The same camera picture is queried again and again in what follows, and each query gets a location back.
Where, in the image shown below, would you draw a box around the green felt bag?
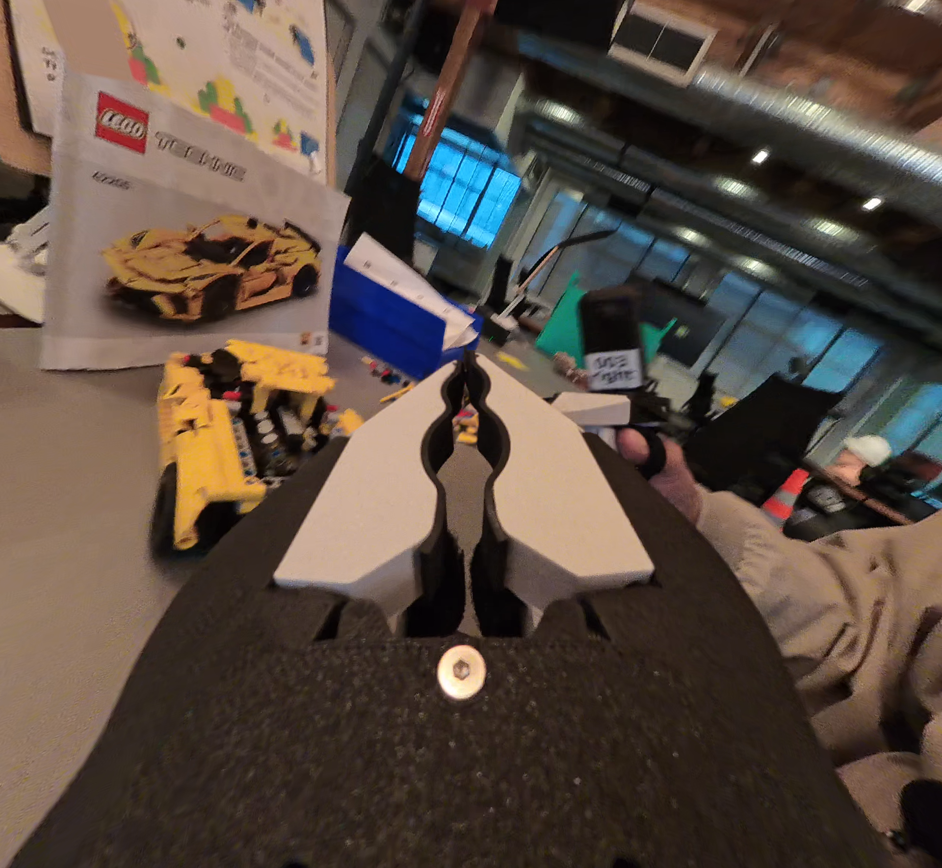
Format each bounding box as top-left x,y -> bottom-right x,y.
535,272 -> 678,369

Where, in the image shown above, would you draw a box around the blue paned window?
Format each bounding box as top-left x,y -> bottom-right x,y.
393,110 -> 523,251

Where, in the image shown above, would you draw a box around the blue plastic bin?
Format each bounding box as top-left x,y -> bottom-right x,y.
329,244 -> 483,380

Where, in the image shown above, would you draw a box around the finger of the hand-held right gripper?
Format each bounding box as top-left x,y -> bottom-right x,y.
550,391 -> 634,429

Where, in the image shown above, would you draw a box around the black partition panel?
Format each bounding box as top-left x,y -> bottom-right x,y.
684,375 -> 843,505

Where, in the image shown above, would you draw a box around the mannequin head white hard hat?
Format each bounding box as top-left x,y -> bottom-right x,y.
828,434 -> 895,486

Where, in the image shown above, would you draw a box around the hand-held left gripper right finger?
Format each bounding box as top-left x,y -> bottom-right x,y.
471,353 -> 656,637

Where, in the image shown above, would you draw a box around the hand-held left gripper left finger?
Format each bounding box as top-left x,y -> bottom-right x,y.
274,360 -> 468,637

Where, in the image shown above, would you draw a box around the person's right hand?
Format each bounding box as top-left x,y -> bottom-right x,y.
615,427 -> 705,526

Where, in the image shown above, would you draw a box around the black monitor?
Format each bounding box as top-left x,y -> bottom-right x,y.
346,154 -> 424,266

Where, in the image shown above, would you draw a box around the white ceiling vent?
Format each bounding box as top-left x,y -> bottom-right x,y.
611,0 -> 718,85

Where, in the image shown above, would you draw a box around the brown post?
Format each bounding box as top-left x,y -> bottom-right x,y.
405,0 -> 509,181

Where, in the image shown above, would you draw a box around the white printed cardboard panel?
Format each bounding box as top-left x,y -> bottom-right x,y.
0,0 -> 328,181

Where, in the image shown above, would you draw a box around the metal ventilation duct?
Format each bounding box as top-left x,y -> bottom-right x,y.
515,66 -> 942,339

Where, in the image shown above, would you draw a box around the grey desk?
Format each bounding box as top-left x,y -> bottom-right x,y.
0,327 -> 575,868

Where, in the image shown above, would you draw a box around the cluster of small toy pins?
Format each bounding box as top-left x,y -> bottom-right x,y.
361,357 -> 417,387

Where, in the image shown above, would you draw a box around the white paper bags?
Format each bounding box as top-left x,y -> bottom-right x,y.
343,234 -> 478,353

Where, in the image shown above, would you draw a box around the person's beige jacket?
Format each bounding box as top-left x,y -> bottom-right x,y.
835,750 -> 942,868

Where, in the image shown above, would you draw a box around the person's right forearm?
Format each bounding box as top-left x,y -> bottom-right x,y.
692,489 -> 942,766

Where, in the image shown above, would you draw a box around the building instruction booklet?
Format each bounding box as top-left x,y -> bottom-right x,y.
40,70 -> 350,372

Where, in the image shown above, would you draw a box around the wall television screen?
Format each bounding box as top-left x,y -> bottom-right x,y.
648,280 -> 726,369

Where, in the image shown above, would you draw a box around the orange traffic cone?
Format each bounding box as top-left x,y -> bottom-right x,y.
761,469 -> 811,527

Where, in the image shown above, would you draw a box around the yellow toy car model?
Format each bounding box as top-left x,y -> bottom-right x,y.
151,338 -> 365,560

